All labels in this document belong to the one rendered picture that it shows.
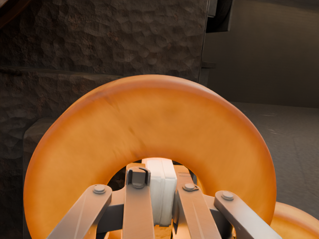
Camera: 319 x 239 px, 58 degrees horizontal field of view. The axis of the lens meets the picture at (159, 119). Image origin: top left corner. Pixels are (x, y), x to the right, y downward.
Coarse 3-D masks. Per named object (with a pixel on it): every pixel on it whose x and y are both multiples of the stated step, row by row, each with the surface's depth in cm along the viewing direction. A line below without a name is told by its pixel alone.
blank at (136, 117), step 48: (96, 96) 15; (144, 96) 16; (192, 96) 16; (48, 144) 16; (96, 144) 16; (144, 144) 16; (192, 144) 16; (240, 144) 17; (48, 192) 17; (240, 192) 18
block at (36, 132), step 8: (40, 120) 45; (48, 120) 45; (32, 128) 40; (40, 128) 41; (48, 128) 41; (24, 136) 39; (32, 136) 39; (40, 136) 39; (24, 144) 39; (32, 144) 39; (24, 152) 39; (32, 152) 39; (24, 160) 40; (24, 168) 40; (24, 176) 40; (24, 216) 41; (24, 224) 42; (24, 232) 42
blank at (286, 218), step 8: (280, 208) 28; (288, 208) 28; (296, 208) 29; (280, 216) 27; (288, 216) 27; (296, 216) 27; (304, 216) 28; (312, 216) 28; (272, 224) 27; (280, 224) 27; (288, 224) 27; (296, 224) 26; (304, 224) 26; (312, 224) 27; (280, 232) 27; (288, 232) 27; (296, 232) 26; (304, 232) 26; (312, 232) 26
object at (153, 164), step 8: (144, 160) 19; (152, 160) 17; (152, 168) 16; (160, 168) 16; (152, 176) 15; (160, 176) 15; (152, 184) 15; (160, 184) 15; (152, 192) 15; (160, 192) 15; (152, 200) 15; (152, 208) 15
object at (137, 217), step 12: (132, 168) 14; (144, 168) 14; (132, 180) 14; (144, 180) 14; (132, 192) 14; (144, 192) 14; (132, 204) 13; (144, 204) 13; (132, 216) 12; (144, 216) 12; (132, 228) 11; (144, 228) 11
